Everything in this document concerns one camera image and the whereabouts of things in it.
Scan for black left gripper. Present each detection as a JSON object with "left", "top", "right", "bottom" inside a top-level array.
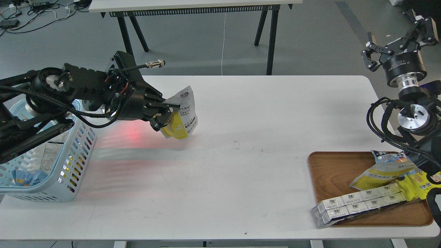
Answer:
[{"left": 103, "top": 51, "right": 181, "bottom": 131}]

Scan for yellow white snack pouch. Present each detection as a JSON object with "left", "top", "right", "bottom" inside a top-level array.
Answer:
[
  {"left": 160, "top": 86, "right": 197, "bottom": 140},
  {"left": 349, "top": 161, "right": 417, "bottom": 190}
]

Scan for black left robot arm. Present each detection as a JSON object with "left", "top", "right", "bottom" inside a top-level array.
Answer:
[{"left": 0, "top": 51, "right": 180, "bottom": 163}]

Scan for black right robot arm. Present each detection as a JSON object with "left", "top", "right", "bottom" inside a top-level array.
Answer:
[{"left": 361, "top": 11, "right": 441, "bottom": 176}]

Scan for light blue plastic basket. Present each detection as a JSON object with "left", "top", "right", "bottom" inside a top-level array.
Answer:
[{"left": 0, "top": 115, "right": 97, "bottom": 202}]

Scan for blue snack bag in basket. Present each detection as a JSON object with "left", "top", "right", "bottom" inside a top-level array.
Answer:
[{"left": 11, "top": 170, "right": 48, "bottom": 187}]

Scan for white boxed snack pack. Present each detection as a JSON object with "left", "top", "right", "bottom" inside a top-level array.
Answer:
[{"left": 312, "top": 183, "right": 406, "bottom": 229}]

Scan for blue white snack bag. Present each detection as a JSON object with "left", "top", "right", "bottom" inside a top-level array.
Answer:
[{"left": 371, "top": 150, "right": 408, "bottom": 164}]

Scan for yellow cartoon snack bag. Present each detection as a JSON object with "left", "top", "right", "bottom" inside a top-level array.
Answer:
[{"left": 396, "top": 171, "right": 441, "bottom": 202}]

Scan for white background table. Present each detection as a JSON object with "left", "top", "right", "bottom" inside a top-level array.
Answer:
[{"left": 88, "top": 0, "right": 302, "bottom": 75}]

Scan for brown wooden tray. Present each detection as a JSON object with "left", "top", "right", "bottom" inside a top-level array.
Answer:
[{"left": 308, "top": 151, "right": 434, "bottom": 227}]

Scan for white hanging cable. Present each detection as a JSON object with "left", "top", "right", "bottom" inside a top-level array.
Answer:
[{"left": 220, "top": 12, "right": 226, "bottom": 76}]

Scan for black floor cables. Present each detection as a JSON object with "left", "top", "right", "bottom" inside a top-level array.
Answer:
[{"left": 0, "top": 0, "right": 92, "bottom": 36}]

